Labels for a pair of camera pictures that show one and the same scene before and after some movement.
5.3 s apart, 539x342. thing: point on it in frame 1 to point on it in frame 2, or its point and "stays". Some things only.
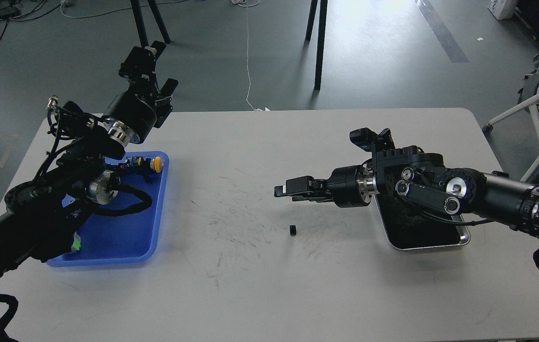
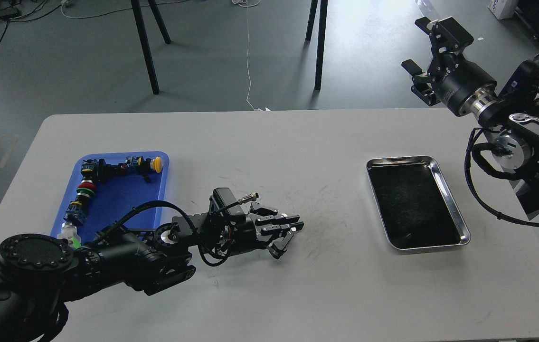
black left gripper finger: [141, 61] to [278, 223]
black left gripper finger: [163, 106] to [278, 248]
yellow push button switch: [155, 163] stays
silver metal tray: [409, 225] stays
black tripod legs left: [140, 26] stays
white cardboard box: [502, 9] stays
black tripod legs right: [321, 38] stays
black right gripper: [349, 187] to [456, 79]
